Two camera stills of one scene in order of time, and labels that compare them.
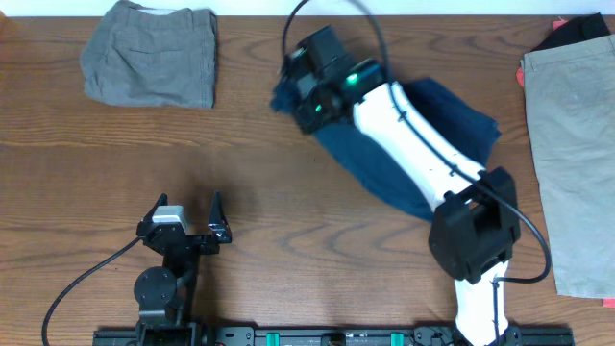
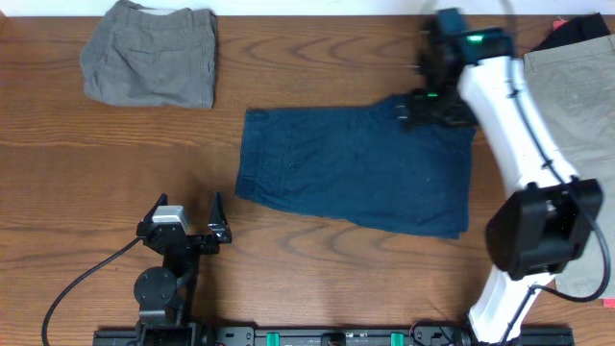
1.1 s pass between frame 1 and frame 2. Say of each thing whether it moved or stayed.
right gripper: moved
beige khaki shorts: stayed
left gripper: stayed
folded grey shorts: stayed
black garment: stayed
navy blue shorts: moved
